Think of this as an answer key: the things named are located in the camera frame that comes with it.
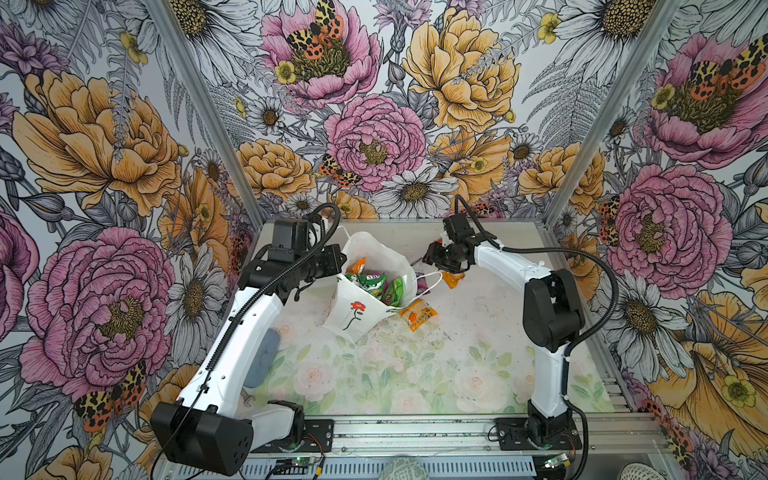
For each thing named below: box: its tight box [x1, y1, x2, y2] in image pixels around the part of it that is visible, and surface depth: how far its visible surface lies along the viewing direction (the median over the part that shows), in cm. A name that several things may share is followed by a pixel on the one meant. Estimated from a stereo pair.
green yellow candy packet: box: [345, 273, 388, 300], surface depth 78 cm
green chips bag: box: [382, 276, 404, 307], surface depth 85 cm
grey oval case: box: [243, 328, 280, 389], surface depth 85 cm
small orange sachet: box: [442, 271, 465, 289], surface depth 106 cm
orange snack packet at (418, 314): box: [399, 299, 439, 333], surface depth 96 cm
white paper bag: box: [322, 226, 443, 342], surface depth 81 cm
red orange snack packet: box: [347, 257, 367, 275], surface depth 87 cm
